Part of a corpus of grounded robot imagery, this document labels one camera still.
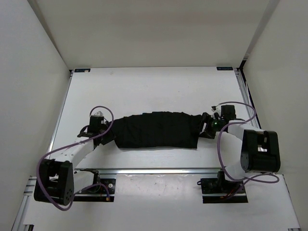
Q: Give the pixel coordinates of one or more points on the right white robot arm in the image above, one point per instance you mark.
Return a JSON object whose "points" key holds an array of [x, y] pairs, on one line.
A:
{"points": [[260, 148]]}

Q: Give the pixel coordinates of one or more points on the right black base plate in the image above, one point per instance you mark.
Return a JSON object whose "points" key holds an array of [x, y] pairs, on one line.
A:
{"points": [[219, 190]]}

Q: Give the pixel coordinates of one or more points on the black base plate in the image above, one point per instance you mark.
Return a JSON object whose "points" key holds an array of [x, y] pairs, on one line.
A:
{"points": [[219, 190], [99, 193]]}

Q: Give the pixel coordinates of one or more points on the right blue label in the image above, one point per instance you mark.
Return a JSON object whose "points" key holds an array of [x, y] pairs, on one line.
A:
{"points": [[224, 68]]}

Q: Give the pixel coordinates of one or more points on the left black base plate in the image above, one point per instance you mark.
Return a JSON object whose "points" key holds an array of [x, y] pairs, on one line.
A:
{"points": [[99, 193]]}

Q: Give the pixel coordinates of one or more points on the aluminium front rail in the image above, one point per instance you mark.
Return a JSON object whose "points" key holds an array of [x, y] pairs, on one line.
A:
{"points": [[156, 171]]}

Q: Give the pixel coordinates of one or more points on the black skirt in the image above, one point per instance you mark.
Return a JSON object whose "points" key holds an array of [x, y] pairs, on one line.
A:
{"points": [[157, 129]]}

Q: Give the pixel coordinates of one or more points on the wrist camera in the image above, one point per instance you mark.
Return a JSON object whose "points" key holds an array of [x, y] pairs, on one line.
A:
{"points": [[95, 127], [226, 112]]}

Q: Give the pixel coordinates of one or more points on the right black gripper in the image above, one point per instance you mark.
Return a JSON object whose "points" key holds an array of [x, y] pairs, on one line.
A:
{"points": [[207, 133]]}

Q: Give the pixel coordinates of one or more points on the blue label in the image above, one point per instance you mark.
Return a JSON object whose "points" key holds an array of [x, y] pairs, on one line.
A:
{"points": [[82, 70], [224, 68]]}

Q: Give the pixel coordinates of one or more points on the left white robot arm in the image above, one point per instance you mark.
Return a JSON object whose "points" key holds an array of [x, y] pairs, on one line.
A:
{"points": [[58, 181]]}

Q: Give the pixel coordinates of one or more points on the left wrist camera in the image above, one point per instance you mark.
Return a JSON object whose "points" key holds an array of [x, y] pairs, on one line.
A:
{"points": [[95, 127]]}

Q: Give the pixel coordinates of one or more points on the left blue label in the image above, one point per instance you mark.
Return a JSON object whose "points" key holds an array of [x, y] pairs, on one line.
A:
{"points": [[82, 70]]}

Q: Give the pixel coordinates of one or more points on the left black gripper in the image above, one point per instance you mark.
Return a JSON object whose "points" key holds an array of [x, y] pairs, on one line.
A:
{"points": [[110, 137]]}

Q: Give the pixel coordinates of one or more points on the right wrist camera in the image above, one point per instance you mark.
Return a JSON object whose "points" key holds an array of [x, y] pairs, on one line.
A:
{"points": [[226, 112]]}

